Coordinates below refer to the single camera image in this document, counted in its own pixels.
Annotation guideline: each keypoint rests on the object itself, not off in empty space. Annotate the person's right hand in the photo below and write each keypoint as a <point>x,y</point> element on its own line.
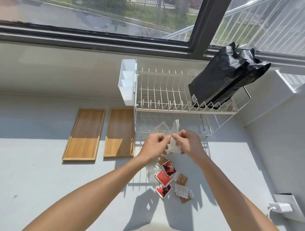
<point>191,145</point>

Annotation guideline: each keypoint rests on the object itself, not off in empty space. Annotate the person's left hand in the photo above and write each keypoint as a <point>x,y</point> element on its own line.
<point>151,146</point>

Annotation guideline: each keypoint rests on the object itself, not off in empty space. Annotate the person's right thumb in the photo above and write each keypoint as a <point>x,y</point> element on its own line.
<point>177,140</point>

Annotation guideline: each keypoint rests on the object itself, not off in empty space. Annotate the person's left thumb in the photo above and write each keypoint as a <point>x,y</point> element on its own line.
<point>165,144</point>

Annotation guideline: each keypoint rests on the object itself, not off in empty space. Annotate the clear plastic bag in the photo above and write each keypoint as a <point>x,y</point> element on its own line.
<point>173,148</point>

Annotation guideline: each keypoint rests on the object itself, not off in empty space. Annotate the person's right forearm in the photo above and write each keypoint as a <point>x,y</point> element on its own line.
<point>228,190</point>

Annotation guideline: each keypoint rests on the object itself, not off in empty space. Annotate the person's left forearm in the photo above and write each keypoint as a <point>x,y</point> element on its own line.
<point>90,192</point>

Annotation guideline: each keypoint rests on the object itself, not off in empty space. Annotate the red sachet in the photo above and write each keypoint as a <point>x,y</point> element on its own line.
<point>164,190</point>
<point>163,178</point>
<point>169,168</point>

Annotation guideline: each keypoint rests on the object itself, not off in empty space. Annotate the wooden tray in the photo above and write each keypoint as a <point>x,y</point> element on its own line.
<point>119,133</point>
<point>84,134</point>

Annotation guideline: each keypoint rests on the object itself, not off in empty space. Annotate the white plastic cutlery holder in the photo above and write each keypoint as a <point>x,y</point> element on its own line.
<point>126,94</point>

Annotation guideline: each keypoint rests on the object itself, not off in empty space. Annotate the black foil pouch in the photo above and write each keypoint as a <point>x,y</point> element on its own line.
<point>255,73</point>
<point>214,78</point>

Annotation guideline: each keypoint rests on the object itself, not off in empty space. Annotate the white charger plug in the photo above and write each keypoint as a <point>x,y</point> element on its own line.
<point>281,207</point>

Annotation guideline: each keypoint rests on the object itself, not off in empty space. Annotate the white metal railing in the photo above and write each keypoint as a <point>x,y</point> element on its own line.
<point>262,23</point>

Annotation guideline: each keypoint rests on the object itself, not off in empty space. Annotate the dark window frame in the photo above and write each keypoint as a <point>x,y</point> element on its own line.
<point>205,23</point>

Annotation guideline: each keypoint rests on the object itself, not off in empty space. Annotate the white wall socket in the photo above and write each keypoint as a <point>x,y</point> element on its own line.
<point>292,205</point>

